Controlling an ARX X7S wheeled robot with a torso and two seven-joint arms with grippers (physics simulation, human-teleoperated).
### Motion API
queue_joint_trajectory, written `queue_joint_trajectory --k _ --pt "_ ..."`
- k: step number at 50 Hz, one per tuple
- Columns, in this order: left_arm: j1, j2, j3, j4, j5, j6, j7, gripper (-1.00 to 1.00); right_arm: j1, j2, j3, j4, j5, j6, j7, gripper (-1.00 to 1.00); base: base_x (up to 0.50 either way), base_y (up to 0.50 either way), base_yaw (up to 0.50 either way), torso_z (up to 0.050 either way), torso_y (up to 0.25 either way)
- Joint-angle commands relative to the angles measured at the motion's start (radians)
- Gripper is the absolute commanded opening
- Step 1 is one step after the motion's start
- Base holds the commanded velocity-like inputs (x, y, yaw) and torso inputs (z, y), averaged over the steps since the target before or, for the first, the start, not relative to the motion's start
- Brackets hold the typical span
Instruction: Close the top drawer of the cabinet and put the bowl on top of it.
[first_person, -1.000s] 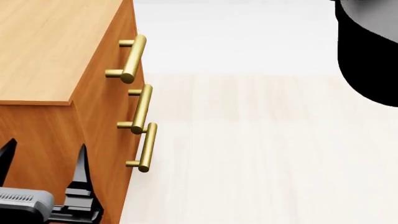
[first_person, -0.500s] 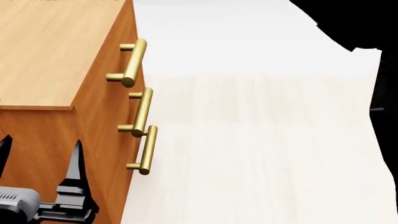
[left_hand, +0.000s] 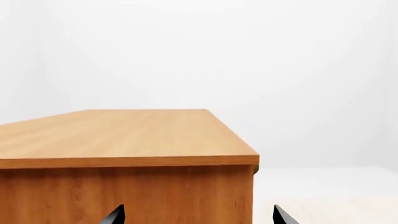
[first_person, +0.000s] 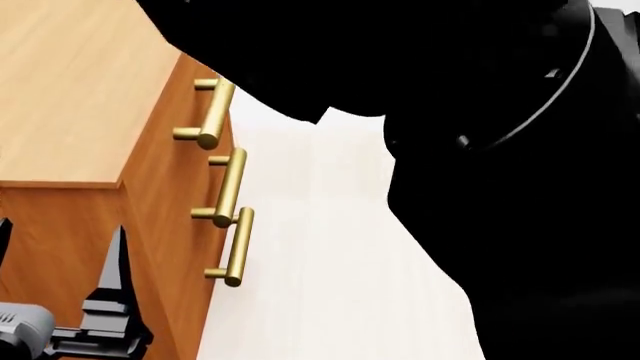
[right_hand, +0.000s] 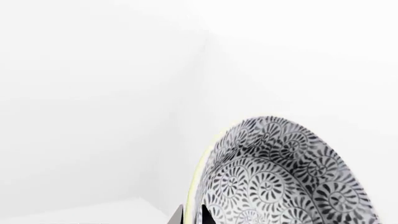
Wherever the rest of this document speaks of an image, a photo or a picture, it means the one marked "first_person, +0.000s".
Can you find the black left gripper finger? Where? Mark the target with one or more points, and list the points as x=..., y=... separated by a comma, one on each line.
x=118, y=266
x=4, y=240

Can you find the wooden three-drawer cabinet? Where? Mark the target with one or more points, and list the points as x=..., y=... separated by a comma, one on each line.
x=75, y=93

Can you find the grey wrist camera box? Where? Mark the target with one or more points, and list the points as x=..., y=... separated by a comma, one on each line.
x=22, y=330

